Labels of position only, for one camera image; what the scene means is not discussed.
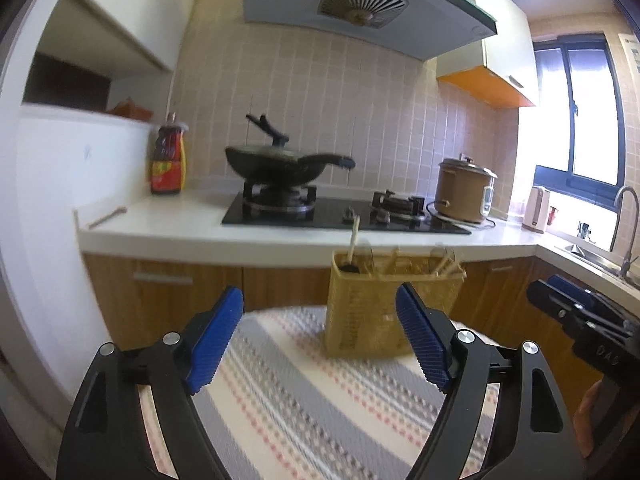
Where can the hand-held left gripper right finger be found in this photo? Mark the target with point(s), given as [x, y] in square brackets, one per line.
[420, 335]

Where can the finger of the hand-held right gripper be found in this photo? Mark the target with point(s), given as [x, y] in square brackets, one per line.
[552, 302]
[575, 291]

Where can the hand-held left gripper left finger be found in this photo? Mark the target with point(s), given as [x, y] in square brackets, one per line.
[215, 340]

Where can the yellow utensil basket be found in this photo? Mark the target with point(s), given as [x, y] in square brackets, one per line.
[360, 310]

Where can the grey spoon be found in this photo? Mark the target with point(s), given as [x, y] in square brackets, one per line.
[440, 254]

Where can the person's right hand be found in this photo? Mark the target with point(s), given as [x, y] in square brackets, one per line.
[587, 420]

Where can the steel sink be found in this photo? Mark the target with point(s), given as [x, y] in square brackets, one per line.
[595, 257]

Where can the wooden base cabinet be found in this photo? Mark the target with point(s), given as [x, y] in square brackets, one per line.
[160, 300]

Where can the small red container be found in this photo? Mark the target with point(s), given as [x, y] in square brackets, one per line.
[551, 215]

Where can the chrome sink faucet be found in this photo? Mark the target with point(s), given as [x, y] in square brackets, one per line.
[620, 220]

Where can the white electric kettle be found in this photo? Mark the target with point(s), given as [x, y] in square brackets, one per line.
[535, 210]

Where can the striped tablecloth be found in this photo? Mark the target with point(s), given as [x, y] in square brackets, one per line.
[300, 400]

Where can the white kitchen countertop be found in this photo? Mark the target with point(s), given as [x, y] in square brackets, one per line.
[175, 225]

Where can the black hob knob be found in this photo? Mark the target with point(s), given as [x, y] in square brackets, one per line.
[382, 216]

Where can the black burner grate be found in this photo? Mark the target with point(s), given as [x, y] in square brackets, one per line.
[400, 205]
[280, 200]

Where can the brown rice cooker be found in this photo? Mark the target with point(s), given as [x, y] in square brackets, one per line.
[462, 190]

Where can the black gas hob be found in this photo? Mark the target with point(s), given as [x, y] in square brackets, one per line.
[330, 215]

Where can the wooden stick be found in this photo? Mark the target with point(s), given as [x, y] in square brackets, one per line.
[107, 217]

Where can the dark framed window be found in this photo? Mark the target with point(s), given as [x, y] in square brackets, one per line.
[585, 110]

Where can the yellow bottle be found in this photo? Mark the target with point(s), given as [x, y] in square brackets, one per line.
[184, 160]

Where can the black wok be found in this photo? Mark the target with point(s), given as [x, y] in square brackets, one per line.
[280, 167]

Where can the dark sauce bottle red label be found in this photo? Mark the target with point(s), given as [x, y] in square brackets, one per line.
[166, 160]

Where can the black spatula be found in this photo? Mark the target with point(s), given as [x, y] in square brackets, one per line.
[270, 130]

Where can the orange bag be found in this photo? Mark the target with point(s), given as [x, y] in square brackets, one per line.
[131, 110]

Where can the white range hood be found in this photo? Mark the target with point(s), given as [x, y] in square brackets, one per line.
[350, 5]

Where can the white wall paper sheet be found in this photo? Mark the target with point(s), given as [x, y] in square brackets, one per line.
[632, 52]

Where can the cream and orange wall cabinet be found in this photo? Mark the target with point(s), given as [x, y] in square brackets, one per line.
[500, 50]

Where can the white wall cabinet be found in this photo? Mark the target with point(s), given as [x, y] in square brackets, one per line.
[115, 25]

